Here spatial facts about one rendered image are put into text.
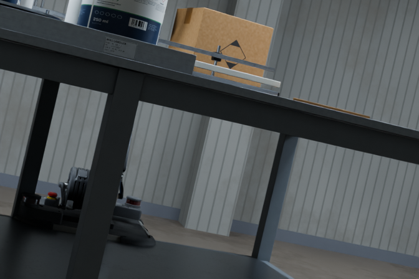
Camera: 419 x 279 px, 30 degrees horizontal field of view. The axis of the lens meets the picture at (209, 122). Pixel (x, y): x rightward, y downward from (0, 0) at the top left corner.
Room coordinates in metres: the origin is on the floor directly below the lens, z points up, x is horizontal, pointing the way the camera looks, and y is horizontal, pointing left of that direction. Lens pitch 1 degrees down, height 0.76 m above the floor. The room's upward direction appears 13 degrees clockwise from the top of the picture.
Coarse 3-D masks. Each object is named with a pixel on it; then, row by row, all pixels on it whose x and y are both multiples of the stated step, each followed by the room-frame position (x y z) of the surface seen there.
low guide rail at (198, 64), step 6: (198, 66) 2.59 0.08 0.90; (204, 66) 2.59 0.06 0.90; (210, 66) 2.60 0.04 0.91; (216, 66) 2.61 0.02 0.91; (222, 72) 2.61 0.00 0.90; (228, 72) 2.62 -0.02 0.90; (234, 72) 2.63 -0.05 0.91; (240, 72) 2.64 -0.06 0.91; (246, 78) 2.65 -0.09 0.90; (252, 78) 2.65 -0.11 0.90; (258, 78) 2.66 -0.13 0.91; (264, 78) 2.67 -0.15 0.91; (270, 84) 2.68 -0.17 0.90; (276, 84) 2.68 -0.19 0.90
